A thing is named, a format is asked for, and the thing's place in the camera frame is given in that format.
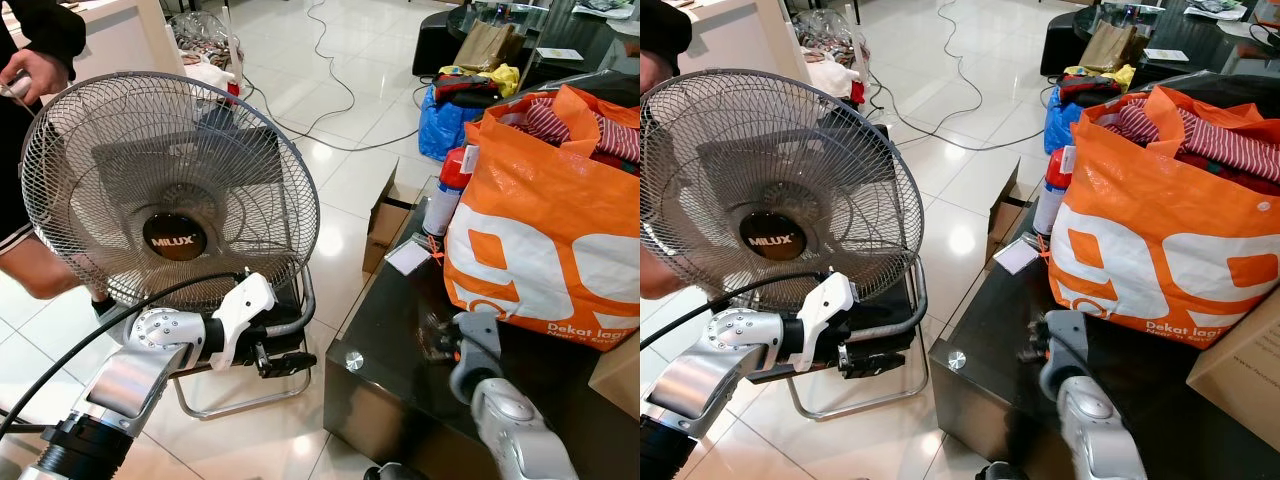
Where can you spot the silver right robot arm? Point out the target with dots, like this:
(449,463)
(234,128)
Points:
(520,430)
(1095,430)

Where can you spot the orange and white shopping bag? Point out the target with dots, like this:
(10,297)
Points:
(540,200)

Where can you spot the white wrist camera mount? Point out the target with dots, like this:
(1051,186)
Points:
(1068,335)
(480,335)
(828,305)
(245,305)

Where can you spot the white plastic bag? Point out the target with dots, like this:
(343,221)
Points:
(830,80)
(210,78)

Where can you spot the black glass side table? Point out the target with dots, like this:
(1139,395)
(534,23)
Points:
(1000,330)
(400,330)

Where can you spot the white paper tag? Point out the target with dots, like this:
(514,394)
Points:
(1015,258)
(408,258)

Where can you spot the small brown cardboard box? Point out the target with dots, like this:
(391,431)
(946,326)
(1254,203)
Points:
(385,225)
(1003,220)

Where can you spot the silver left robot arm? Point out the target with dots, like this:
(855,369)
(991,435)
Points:
(700,385)
(120,385)

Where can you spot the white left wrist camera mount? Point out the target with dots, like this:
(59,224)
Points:
(828,305)
(245,305)

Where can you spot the brown paper bag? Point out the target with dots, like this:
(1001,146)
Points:
(490,45)
(1110,45)

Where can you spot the white spray can red cap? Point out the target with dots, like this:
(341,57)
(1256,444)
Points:
(1050,200)
(445,200)

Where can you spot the white paper sheet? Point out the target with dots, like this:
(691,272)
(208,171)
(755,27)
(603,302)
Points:
(1166,54)
(560,53)

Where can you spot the white counter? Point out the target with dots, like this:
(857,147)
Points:
(750,35)
(130,35)

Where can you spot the grey Milux electric fan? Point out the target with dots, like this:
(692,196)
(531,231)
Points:
(175,237)
(768,236)

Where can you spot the dark red clothing bundle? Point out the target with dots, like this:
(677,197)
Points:
(1085,85)
(462,85)

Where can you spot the red striped cloth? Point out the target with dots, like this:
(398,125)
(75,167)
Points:
(1230,150)
(620,140)

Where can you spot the black low glass table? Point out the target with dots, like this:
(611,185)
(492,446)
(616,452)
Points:
(560,30)
(1200,45)

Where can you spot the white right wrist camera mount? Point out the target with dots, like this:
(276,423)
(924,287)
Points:
(480,335)
(1068,335)

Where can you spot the blue plastic bag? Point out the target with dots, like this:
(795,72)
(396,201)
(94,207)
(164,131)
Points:
(440,125)
(1058,125)

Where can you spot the yellow cloth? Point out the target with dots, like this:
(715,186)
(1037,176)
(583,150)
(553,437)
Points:
(507,80)
(1123,77)

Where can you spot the clear plastic bag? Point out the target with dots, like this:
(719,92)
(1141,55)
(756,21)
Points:
(830,40)
(205,40)

